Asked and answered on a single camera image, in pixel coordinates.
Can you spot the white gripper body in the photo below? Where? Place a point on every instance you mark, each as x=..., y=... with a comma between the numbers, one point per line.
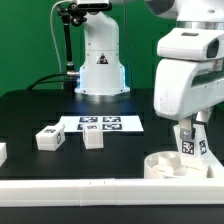
x=183, y=88

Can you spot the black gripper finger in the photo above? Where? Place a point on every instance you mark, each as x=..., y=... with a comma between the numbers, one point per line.
x=204, y=116
x=186, y=129

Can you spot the white round stool seat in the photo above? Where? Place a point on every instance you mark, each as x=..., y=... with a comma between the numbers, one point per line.
x=167, y=164

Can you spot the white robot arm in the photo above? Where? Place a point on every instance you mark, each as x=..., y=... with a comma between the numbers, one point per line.
x=102, y=73

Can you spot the white sheet with tags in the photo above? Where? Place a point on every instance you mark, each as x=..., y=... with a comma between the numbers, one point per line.
x=130, y=123

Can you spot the white U-shaped obstacle fence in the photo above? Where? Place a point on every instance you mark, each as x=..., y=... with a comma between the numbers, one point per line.
x=95, y=192

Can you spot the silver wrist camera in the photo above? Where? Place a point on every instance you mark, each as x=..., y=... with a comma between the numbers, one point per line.
x=192, y=44

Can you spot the black camera stand pole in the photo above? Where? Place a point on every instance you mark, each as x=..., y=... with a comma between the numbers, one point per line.
x=70, y=15

